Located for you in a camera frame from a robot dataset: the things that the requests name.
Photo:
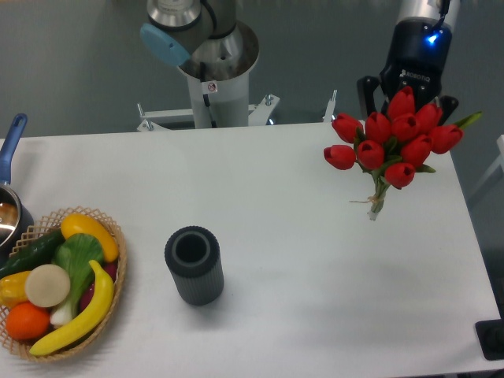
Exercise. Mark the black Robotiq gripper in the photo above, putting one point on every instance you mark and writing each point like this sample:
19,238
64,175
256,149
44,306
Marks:
416,58

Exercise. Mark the red tulip bouquet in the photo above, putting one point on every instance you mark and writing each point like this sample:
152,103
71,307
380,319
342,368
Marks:
392,146

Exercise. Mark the silver robot base column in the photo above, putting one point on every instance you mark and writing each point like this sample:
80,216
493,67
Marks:
212,49

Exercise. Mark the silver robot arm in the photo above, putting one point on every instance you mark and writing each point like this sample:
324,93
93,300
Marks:
444,12

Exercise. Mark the black device at edge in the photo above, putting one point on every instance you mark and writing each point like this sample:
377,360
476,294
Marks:
490,336

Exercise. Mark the dark grey ribbed vase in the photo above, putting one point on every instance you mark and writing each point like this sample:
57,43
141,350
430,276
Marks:
193,256

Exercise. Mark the purple red vegetable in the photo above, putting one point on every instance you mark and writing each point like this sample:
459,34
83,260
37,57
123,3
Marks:
111,270

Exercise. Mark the green bok choy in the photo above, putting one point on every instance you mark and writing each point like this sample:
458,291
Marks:
74,256

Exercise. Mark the woven wicker basket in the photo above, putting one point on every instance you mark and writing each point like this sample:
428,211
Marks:
41,227

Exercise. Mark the yellow banana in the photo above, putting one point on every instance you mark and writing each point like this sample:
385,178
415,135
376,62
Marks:
83,323

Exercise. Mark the green cucumber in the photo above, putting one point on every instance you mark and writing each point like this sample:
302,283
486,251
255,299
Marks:
39,252

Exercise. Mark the round beige disc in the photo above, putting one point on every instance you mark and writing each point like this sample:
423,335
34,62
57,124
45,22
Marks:
47,286

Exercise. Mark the yellow bell pepper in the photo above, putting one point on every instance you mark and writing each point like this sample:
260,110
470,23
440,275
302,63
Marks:
12,289

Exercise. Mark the orange fruit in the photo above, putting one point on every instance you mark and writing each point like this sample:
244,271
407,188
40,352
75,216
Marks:
26,321

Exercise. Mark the white frame at right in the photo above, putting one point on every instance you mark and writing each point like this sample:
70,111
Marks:
489,178

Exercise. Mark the white metal mounting frame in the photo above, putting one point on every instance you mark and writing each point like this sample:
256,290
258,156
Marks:
264,113

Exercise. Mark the blue handled steel pot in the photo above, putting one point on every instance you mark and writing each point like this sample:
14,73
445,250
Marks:
15,218

